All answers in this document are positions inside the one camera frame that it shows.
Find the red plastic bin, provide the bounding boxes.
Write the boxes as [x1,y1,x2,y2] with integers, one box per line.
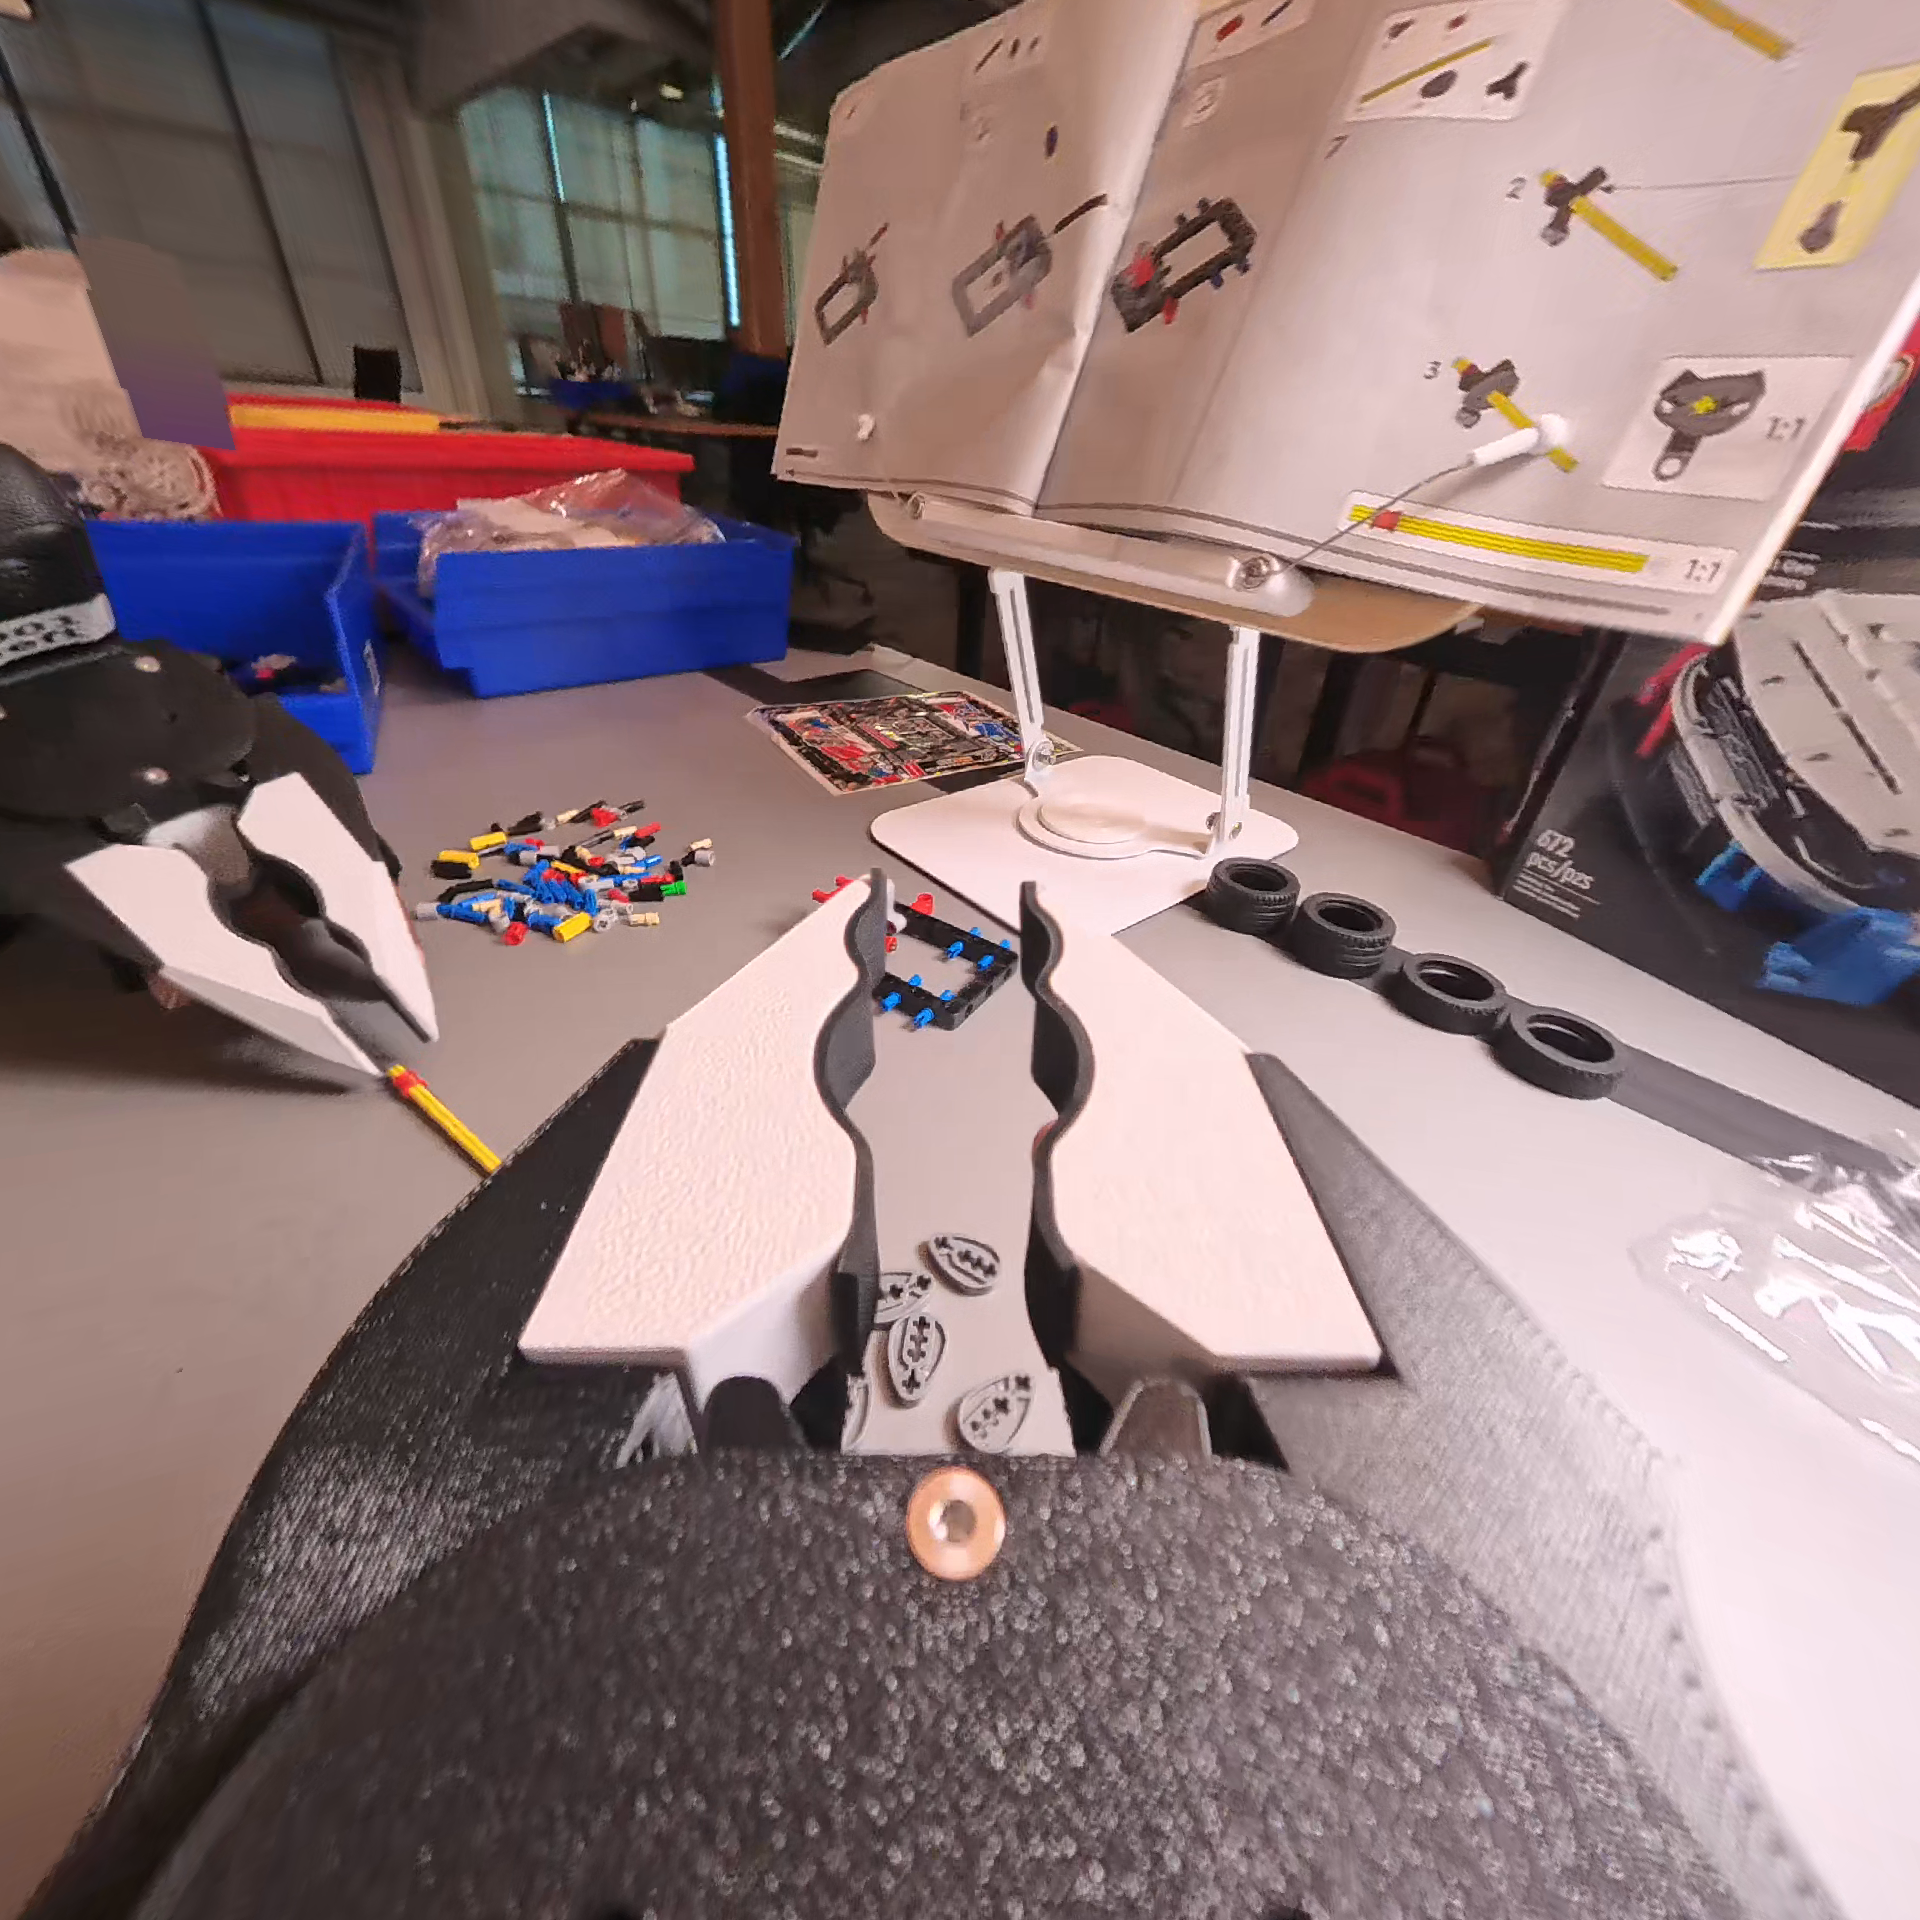
[201,391,694,528]

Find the pile of small lego pieces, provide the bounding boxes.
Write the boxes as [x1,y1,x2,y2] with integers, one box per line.
[411,796,719,952]

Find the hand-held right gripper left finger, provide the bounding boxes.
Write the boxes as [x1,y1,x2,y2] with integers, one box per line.
[516,872,898,1455]

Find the clear plastic bag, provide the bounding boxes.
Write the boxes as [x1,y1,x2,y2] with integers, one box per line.
[1631,1132,1920,1465]

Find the lego instruction booklet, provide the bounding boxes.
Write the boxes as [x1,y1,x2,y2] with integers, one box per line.
[772,0,1920,645]

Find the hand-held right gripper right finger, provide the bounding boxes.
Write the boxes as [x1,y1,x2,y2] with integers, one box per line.
[1017,880,1386,1455]

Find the lego set box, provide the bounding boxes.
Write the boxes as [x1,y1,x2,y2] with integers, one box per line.
[1493,323,1920,1051]

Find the clear bags of lego parts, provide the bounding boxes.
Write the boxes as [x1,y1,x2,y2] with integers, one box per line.
[420,468,722,549]

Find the yellow lego axle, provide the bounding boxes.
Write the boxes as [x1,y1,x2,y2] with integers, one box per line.
[386,1063,503,1177]

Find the cluster of grey discs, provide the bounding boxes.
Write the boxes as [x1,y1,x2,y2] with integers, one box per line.
[870,1231,1038,1456]

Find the black lego frame assembly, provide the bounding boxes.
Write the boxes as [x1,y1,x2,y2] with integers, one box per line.
[809,873,1022,1039]

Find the brown wooden pillar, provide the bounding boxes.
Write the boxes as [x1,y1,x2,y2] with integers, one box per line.
[717,0,790,362]

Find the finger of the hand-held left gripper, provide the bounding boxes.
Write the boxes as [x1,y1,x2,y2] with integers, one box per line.
[66,840,426,1082]
[238,771,442,1048]

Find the white book stand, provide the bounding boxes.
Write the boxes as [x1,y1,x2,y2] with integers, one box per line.
[867,412,1575,936]

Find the blue plastic bin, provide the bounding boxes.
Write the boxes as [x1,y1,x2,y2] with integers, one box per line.
[83,517,379,778]
[372,507,798,703]

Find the colourful sticker sheet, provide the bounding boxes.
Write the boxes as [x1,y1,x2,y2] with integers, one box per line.
[747,690,1074,797]

